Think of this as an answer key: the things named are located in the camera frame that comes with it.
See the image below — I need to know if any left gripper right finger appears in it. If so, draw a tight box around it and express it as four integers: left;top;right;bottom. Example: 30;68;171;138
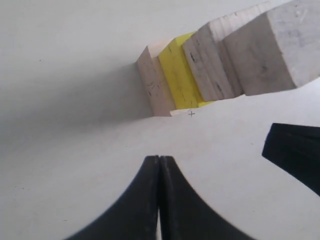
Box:
158;156;252;240

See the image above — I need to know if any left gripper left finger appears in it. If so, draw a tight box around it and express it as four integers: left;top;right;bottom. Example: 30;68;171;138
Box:
68;155;160;240

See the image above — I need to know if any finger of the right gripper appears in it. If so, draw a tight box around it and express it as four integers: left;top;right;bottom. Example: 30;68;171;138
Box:
261;123;320;195

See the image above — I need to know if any small light wooden cube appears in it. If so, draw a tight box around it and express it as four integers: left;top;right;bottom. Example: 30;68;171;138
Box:
222;0;320;96

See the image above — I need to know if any medium striped wooden cube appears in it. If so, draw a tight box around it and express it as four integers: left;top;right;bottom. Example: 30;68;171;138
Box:
182;2;272;101

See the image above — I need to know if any yellow painted cube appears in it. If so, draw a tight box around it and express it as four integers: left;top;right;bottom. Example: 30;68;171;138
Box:
158;32;211;110

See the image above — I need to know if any large light wooden cube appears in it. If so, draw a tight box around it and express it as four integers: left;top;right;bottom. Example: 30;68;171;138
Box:
136;0;296;118

